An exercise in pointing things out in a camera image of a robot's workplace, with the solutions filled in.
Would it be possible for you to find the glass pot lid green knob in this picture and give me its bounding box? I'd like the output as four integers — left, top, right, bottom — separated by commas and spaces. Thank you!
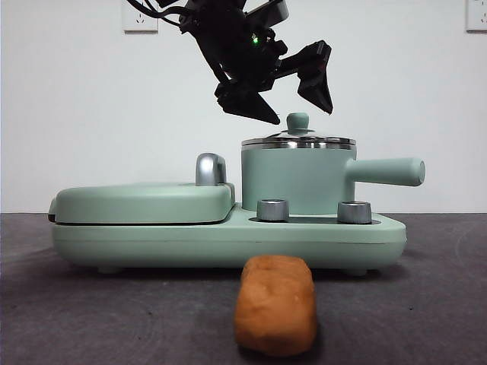
241, 112, 358, 148

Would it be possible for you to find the brown potato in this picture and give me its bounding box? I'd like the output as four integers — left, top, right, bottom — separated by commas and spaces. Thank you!
234, 255, 318, 347

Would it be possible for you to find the silver control knob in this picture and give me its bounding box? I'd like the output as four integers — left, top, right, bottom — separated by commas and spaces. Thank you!
256, 198, 290, 221
337, 200, 373, 224

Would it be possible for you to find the mint green breakfast machine base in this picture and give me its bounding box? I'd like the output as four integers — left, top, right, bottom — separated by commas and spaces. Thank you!
51, 203, 407, 275

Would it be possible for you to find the mint green pot with handle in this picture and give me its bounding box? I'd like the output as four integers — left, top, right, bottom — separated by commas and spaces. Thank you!
240, 145, 427, 213

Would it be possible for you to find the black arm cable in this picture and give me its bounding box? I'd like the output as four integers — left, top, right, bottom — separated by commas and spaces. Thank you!
126, 0, 184, 28

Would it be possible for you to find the white wall socket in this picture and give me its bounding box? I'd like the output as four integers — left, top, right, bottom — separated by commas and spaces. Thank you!
122, 0, 159, 33
466, 0, 487, 33

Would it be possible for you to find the green griddle lid chrome handle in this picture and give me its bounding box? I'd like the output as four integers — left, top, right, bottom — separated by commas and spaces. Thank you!
48, 152, 237, 225

